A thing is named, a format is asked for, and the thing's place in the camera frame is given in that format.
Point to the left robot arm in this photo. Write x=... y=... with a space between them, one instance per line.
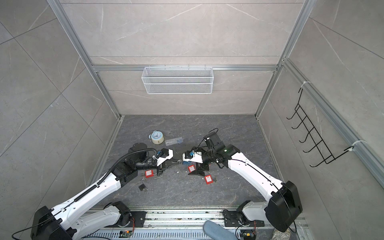
x=67 y=221

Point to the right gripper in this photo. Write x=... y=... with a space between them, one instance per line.
x=199 y=167

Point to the black wire hook rack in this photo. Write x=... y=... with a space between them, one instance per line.
x=314 y=135

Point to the red padlock long shackle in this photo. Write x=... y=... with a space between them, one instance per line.
x=151 y=174

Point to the blue padlock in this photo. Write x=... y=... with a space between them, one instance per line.
x=187 y=163

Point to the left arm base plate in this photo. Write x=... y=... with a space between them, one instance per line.
x=136 y=219

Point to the small black padlock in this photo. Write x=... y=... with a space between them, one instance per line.
x=142 y=186

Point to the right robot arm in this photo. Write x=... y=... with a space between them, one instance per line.
x=284 y=203

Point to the aluminium rail front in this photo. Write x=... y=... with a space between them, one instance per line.
x=179 y=218

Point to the patterned shoe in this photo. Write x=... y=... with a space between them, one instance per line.
x=277 y=235

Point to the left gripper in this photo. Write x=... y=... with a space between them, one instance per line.
x=161 y=168

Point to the blue slipper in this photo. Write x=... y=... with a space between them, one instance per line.
x=217 y=232

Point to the white wire basket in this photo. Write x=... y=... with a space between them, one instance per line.
x=178 y=80

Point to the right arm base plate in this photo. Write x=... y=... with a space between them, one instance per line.
x=236 y=219

